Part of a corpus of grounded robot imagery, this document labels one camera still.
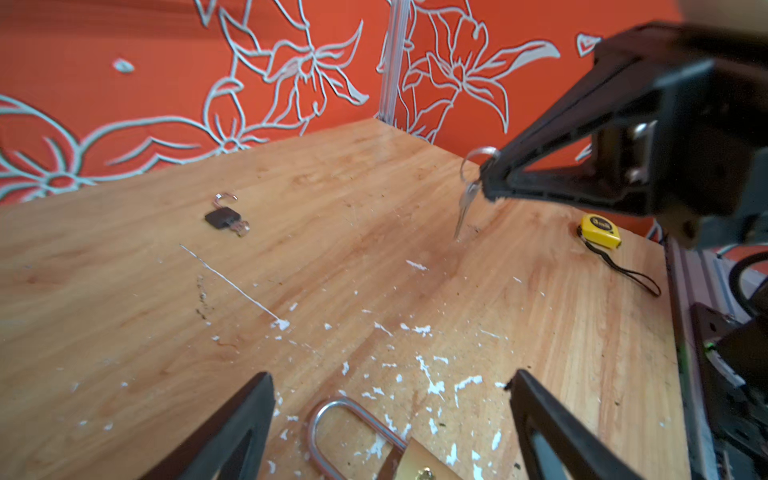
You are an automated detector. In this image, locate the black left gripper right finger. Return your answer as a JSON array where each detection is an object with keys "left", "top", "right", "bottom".
[{"left": 506, "top": 369, "right": 639, "bottom": 479}]

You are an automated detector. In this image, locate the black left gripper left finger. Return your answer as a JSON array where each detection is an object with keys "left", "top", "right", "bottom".
[{"left": 143, "top": 372, "right": 275, "bottom": 479}]

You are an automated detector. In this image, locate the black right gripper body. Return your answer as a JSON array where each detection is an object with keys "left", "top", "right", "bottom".
[{"left": 594, "top": 22, "right": 767, "bottom": 248}]

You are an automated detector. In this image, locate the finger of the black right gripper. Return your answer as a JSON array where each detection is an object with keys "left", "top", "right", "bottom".
[{"left": 480, "top": 35, "right": 714, "bottom": 216}]

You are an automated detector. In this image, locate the brass padlock with steel shackle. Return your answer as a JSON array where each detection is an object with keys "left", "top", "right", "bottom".
[{"left": 305, "top": 396, "right": 459, "bottom": 479}]

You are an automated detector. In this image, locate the small key with ring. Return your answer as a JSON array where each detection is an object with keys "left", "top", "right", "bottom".
[{"left": 453, "top": 146, "right": 499, "bottom": 241}]

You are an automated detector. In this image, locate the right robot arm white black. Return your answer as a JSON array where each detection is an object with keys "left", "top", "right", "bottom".
[{"left": 478, "top": 22, "right": 767, "bottom": 479}]

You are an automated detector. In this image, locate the yellow tape measure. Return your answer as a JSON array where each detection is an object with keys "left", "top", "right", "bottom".
[{"left": 576, "top": 214, "right": 662, "bottom": 298}]

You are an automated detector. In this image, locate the aluminium frame post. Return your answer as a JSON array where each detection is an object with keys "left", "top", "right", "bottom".
[{"left": 376, "top": 0, "right": 413, "bottom": 126}]

